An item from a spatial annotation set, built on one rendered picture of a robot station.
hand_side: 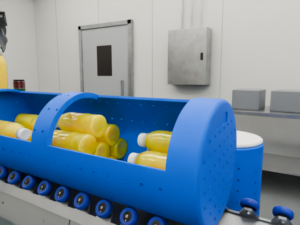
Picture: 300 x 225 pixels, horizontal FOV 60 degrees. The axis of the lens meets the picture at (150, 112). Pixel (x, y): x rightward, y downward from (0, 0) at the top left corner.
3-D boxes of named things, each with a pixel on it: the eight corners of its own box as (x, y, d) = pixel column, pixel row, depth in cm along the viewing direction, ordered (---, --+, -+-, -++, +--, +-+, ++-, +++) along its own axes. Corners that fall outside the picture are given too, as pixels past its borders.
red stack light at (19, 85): (17, 88, 149) (17, 81, 149) (10, 88, 152) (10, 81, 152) (27, 88, 155) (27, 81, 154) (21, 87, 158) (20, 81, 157)
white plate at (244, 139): (211, 127, 126) (211, 129, 126) (179, 137, 105) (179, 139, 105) (272, 135, 108) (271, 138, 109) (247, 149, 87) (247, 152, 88)
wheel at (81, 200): (89, 193, 66) (93, 195, 68) (77, 189, 69) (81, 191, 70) (81, 210, 64) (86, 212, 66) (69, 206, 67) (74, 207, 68)
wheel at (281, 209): (293, 214, 58) (294, 206, 59) (271, 209, 61) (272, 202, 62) (293, 223, 61) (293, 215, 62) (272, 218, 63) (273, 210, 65)
